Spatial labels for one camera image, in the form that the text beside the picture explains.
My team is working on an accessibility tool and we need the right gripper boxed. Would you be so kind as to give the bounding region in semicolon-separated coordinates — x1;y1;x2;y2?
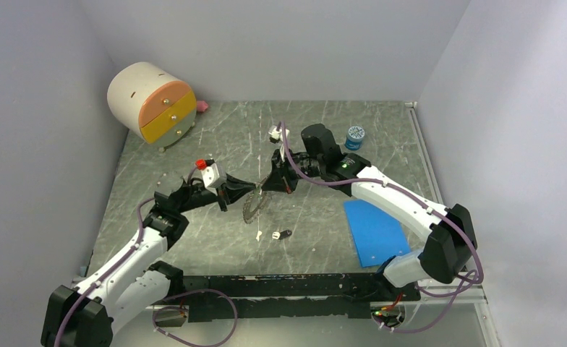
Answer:
262;145;325;194

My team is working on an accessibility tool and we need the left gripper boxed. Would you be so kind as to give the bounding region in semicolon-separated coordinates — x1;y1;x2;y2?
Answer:
176;172;256;213

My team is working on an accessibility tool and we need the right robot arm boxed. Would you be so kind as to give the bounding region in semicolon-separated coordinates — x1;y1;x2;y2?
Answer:
261;122;484;300

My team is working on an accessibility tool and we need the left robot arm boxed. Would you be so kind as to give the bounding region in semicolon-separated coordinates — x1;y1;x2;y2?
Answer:
40;173;257;346

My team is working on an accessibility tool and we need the black white key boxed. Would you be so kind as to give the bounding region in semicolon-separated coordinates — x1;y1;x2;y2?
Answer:
272;229;292;240

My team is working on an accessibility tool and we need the blue small jar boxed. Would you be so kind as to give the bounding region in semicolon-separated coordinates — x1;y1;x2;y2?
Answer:
344;125;365;150

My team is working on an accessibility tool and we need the pink small object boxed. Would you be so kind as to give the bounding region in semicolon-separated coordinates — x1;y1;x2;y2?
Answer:
196;100;209;113

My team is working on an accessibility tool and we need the round mini drawer cabinet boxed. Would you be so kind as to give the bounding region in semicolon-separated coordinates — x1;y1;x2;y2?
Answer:
106;62;198;148

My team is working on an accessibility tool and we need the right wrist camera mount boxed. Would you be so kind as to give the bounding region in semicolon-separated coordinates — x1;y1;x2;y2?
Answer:
268;122;287;162

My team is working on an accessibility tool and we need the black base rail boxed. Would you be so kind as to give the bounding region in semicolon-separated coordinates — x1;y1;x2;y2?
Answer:
156;273;421;322

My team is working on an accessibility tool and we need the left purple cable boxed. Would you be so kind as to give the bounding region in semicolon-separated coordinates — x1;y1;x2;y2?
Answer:
53;165;239;347

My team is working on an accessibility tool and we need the side aluminium rail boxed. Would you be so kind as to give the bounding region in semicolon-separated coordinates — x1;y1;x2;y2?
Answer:
404;101;444;204

